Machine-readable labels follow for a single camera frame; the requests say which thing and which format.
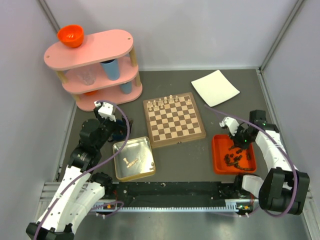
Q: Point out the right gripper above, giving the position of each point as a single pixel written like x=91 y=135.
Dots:
x=236 y=142

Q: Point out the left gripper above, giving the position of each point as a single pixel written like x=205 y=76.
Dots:
x=102 y=119

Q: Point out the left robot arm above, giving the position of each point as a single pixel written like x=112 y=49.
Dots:
x=80 y=187

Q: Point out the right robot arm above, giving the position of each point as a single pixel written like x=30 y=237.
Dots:
x=284 y=189

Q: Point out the wooden chess board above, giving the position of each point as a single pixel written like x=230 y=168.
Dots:
x=173 y=123

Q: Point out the white king chess piece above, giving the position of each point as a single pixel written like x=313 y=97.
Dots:
x=171 y=100

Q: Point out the orange plastic tray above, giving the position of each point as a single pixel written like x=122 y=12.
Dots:
x=231 y=160

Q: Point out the light piece lying in tin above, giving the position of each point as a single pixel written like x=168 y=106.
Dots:
x=130 y=164

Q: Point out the square metal tin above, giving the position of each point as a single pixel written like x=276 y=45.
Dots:
x=134 y=148

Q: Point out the small blue cup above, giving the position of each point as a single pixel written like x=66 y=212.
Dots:
x=126 y=88

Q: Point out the orange bowl under shelf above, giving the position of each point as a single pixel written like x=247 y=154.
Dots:
x=90 y=93

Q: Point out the dark piece in tin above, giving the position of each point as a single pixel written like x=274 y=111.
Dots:
x=152 y=168

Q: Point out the white square plate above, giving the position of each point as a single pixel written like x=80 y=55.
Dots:
x=215 y=88

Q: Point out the clear drinking glass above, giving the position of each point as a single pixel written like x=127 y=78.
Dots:
x=86 y=74

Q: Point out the pink three-tier shelf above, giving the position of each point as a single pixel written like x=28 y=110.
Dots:
x=96 y=48

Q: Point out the tall blue cup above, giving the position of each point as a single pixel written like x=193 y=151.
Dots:
x=111 y=68

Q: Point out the orange bowl on shelf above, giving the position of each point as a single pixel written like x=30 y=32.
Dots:
x=71 y=36

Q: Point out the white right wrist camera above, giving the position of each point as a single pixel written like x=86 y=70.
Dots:
x=231 y=124

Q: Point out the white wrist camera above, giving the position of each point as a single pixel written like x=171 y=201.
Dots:
x=107 y=111
x=231 y=124

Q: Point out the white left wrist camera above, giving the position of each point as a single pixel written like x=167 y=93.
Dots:
x=107 y=111

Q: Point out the white cable duct strip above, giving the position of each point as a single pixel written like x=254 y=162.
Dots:
x=227 y=206

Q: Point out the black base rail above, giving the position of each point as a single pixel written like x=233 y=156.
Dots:
x=177 y=194

